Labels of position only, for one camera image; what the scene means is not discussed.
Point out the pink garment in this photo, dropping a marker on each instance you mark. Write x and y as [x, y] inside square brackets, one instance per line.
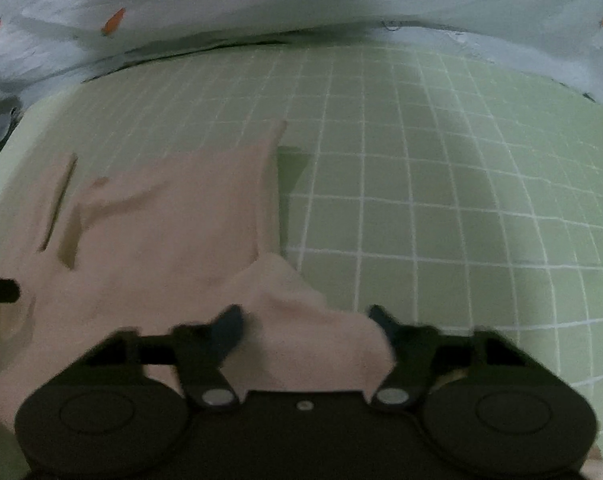
[171, 240]

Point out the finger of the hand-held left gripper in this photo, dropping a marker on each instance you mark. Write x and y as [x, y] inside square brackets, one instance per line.
[1, 291]

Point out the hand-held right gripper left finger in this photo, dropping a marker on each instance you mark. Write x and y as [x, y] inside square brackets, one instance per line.
[229, 331]

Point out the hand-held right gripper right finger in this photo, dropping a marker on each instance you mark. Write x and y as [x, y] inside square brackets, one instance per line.
[384, 328]

